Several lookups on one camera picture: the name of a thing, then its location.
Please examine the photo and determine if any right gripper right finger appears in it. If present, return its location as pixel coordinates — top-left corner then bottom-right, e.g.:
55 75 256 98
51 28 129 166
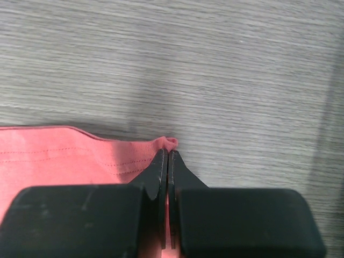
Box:
168 151 326 257

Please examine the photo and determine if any red t shirt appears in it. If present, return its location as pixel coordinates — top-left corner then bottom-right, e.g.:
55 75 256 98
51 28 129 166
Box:
1 126 178 257

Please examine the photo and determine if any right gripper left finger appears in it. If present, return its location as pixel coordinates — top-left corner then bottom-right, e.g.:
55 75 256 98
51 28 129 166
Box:
1 149 168 257

